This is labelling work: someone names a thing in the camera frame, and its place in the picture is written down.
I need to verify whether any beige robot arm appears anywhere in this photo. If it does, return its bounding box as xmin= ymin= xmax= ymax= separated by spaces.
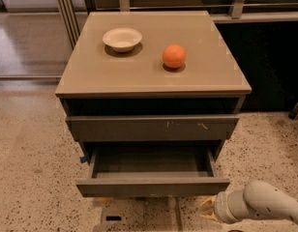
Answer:
xmin=200 ymin=181 xmax=298 ymax=225

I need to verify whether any grey top drawer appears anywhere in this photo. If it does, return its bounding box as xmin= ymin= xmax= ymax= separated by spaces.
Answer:
xmin=66 ymin=115 xmax=239 ymax=142

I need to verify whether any metal shelf frame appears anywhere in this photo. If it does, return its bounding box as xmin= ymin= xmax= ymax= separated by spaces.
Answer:
xmin=57 ymin=0 xmax=298 ymax=44

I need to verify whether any white ceramic bowl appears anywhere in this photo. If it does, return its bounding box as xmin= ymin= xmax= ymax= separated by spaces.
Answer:
xmin=103 ymin=28 xmax=142 ymax=53

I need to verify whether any grey drawer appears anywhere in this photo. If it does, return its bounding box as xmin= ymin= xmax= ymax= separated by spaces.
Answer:
xmin=76 ymin=149 xmax=229 ymax=197
xmin=66 ymin=115 xmax=239 ymax=142

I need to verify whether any grey drawer cabinet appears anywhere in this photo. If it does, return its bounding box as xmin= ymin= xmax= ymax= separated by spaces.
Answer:
xmin=55 ymin=12 xmax=252 ymax=157

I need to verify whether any dark object at right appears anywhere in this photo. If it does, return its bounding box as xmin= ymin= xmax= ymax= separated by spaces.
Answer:
xmin=288 ymin=102 xmax=298 ymax=120

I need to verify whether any blue tape piece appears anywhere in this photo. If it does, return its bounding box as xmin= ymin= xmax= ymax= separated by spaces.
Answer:
xmin=79 ymin=157 xmax=87 ymax=163

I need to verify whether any orange fruit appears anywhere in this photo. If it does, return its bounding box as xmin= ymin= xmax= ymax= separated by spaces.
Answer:
xmin=163 ymin=44 xmax=186 ymax=69

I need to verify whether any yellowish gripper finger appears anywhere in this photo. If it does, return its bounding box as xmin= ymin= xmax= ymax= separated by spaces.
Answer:
xmin=200 ymin=210 xmax=218 ymax=221
xmin=200 ymin=196 xmax=216 ymax=210

